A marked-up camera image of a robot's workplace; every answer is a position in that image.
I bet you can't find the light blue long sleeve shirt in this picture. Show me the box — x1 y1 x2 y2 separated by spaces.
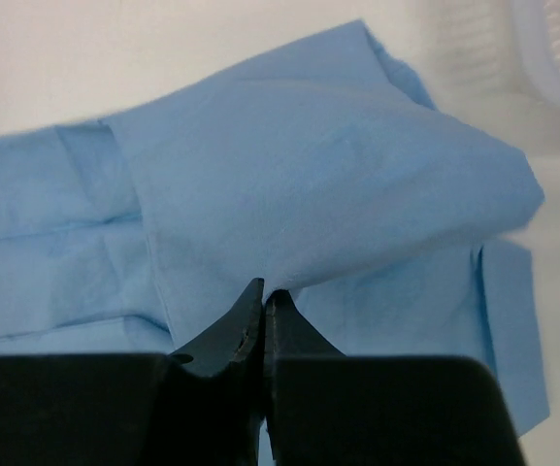
0 21 549 434

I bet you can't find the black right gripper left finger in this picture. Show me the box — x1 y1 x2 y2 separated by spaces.
0 279 264 465

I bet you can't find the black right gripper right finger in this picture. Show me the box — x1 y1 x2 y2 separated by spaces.
265 290 525 465

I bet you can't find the white plastic mesh basket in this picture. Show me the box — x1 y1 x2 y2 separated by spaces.
427 1 560 109

